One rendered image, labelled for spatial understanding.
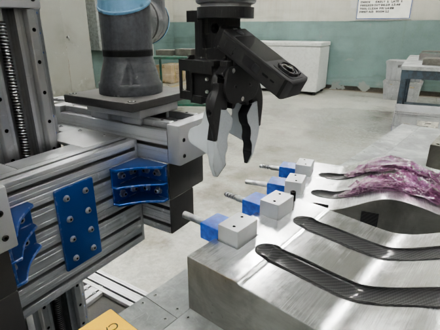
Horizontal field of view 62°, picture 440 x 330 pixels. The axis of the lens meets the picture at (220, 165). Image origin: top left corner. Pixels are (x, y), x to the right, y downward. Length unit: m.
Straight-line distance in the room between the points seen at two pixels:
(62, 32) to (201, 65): 5.90
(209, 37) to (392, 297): 0.38
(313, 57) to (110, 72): 6.30
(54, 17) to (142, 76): 5.44
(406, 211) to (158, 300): 0.45
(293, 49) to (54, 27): 4.01
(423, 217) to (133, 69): 0.66
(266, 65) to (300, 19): 7.58
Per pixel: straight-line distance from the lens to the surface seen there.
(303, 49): 7.09
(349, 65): 7.79
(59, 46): 6.30
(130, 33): 0.87
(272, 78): 0.43
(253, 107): 0.51
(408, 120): 4.01
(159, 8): 1.01
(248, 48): 0.44
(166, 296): 0.60
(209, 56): 0.49
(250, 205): 0.64
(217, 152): 0.47
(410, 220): 0.74
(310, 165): 0.88
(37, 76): 0.83
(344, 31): 7.80
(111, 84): 0.87
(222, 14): 0.46
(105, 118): 0.93
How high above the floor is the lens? 1.19
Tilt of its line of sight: 21 degrees down
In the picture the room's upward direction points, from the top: straight up
